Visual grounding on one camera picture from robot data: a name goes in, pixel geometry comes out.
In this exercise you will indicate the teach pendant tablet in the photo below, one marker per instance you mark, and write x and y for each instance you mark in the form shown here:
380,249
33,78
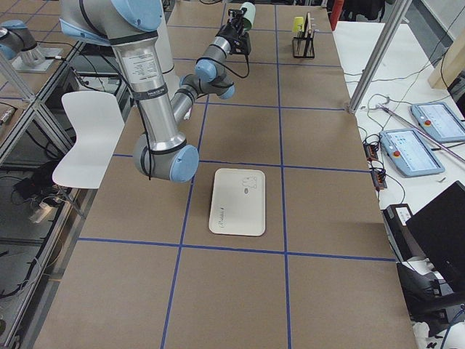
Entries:
409,153
439,122

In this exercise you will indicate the black wire cup rack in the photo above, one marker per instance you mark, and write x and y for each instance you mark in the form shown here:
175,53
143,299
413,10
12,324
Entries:
303,43

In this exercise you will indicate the yellow cup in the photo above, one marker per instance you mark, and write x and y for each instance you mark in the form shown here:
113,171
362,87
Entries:
298,24

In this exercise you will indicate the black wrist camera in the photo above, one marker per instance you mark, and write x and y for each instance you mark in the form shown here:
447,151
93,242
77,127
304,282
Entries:
241,45

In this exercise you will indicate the black box with label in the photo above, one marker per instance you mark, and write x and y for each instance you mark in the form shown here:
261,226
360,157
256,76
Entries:
403,243

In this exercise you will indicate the pale green cup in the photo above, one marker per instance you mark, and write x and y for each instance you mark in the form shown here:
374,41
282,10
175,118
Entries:
248,10

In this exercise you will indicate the red cylinder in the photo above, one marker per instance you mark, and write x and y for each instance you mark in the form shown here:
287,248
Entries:
336,13

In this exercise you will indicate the near teach pendant tablet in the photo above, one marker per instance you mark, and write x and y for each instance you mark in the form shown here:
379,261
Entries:
409,153

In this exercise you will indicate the white plastic chair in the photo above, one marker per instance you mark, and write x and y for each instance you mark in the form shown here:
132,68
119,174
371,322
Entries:
98,124

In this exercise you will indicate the cream rabbit tray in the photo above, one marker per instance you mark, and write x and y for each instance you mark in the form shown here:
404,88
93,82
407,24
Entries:
238,203

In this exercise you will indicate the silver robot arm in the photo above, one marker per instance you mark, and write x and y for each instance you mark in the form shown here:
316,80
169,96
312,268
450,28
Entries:
131,29
26,54

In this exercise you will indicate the black laptop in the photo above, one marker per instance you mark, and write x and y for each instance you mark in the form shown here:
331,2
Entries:
438,228

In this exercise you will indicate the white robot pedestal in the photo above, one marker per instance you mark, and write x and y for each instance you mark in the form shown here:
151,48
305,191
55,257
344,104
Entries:
162,45

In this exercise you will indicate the aluminium frame post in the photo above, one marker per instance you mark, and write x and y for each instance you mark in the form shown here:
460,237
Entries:
386,36

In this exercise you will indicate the far teach pendant tablet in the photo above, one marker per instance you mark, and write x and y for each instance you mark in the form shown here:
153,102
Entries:
439,122

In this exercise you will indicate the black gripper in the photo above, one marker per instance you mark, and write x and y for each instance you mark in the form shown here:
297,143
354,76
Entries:
227,33

